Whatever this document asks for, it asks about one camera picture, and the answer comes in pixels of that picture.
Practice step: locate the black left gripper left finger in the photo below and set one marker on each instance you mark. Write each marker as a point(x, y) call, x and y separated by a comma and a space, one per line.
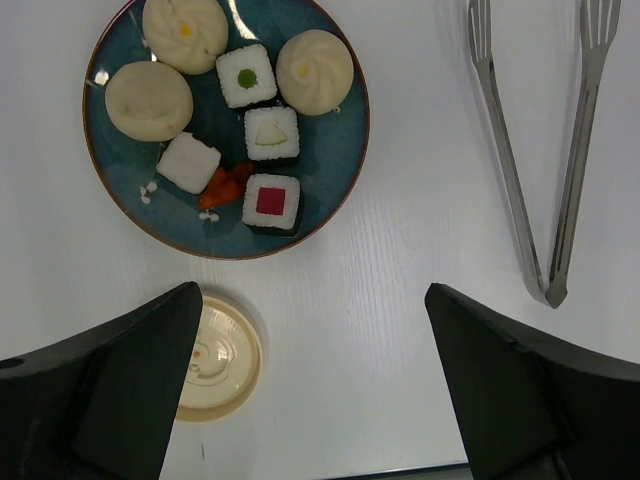
point(100, 404)

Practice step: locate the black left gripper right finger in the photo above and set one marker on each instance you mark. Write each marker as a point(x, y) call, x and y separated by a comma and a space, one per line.
point(530, 405)

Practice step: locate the sushi roll red centre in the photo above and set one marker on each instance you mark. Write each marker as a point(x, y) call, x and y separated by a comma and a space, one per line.
point(273, 203)

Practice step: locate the sushi roll cucumber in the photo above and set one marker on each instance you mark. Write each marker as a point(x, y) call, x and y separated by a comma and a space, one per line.
point(271, 134)

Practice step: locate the sushi roll green centre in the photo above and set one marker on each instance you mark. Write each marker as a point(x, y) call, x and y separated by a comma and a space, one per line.
point(246, 76)

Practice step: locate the steamed bun swirl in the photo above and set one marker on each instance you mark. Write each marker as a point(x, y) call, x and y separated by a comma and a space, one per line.
point(314, 72)

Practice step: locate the metal serving tongs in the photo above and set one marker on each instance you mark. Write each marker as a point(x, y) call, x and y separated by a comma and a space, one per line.
point(598, 25)

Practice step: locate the cream round lid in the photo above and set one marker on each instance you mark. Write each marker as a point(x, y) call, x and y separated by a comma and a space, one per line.
point(226, 362)

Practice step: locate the orange shrimp piece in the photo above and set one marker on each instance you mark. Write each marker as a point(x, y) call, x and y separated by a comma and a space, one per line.
point(226, 186)

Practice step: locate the white rice cake piece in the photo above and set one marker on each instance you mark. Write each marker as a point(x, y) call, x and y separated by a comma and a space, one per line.
point(188, 163)

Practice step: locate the plain steamed bun left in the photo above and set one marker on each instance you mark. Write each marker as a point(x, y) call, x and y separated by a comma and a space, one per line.
point(149, 101)

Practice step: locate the steamed bun with yellow dot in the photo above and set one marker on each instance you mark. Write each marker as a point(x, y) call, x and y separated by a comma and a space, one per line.
point(188, 35)

